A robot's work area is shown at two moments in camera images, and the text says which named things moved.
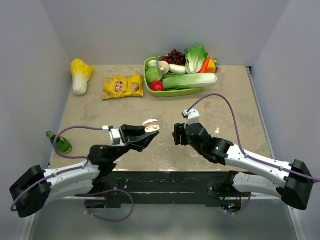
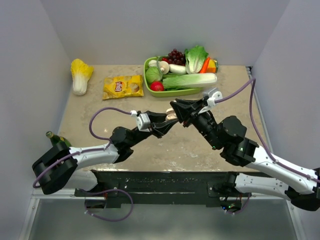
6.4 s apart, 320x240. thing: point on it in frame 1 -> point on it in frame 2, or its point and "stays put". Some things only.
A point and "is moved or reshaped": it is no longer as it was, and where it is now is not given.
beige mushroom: (164, 67) stays put
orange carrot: (205, 65) stays put
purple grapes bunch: (175, 57) stays put
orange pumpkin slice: (212, 67) stays put
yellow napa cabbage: (81, 72) stays put
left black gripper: (136, 143) -> (159, 127)
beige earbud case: (151, 125) is moved or reshaped
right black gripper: (179, 130) -> (184, 114)
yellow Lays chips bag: (122, 86) stays put
